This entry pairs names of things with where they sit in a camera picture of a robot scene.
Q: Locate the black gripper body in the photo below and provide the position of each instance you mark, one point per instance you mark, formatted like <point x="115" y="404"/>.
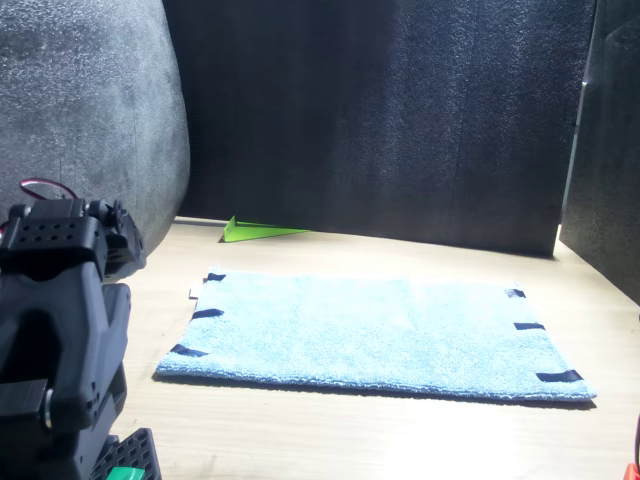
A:
<point x="122" y="240"/>

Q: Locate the light blue towel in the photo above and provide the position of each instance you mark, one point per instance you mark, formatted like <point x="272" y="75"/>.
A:
<point x="375" y="335"/>

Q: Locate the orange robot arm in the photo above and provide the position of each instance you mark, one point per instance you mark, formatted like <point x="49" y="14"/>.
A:
<point x="634" y="474"/>

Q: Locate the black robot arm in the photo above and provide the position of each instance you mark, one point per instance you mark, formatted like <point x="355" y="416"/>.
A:
<point x="60" y="325"/>

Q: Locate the black tape strip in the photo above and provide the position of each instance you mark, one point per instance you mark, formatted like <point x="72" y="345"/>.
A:
<point x="207" y="314"/>
<point x="515" y="293"/>
<point x="216" y="276"/>
<point x="557" y="376"/>
<point x="529" y="326"/>
<point x="189" y="351"/>

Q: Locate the grey curved foam sheet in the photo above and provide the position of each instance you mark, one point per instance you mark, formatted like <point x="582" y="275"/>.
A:
<point x="75" y="100"/>

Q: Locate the green clamp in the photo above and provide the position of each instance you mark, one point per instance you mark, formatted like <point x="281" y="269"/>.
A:
<point x="125" y="473"/>

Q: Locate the black foam panel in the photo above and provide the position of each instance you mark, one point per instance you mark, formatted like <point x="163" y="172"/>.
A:
<point x="610" y="175"/>
<point x="375" y="125"/>

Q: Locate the green triangular bracket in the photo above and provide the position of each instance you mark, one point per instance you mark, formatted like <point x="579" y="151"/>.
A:
<point x="250" y="233"/>

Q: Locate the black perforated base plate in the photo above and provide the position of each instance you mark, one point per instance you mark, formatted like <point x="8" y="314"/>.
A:
<point x="135" y="445"/>

